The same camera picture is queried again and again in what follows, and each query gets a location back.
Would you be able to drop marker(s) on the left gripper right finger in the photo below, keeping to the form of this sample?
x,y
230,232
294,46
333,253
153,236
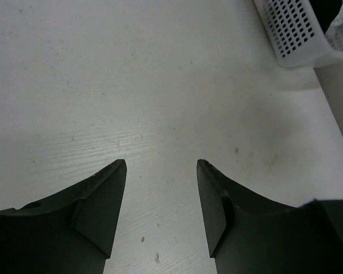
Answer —
x,y
249,233

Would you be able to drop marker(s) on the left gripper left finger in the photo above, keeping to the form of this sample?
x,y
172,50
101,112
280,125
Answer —
x,y
71,231

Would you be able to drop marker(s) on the white plastic basket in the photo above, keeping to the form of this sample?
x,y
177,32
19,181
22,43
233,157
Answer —
x,y
296,35

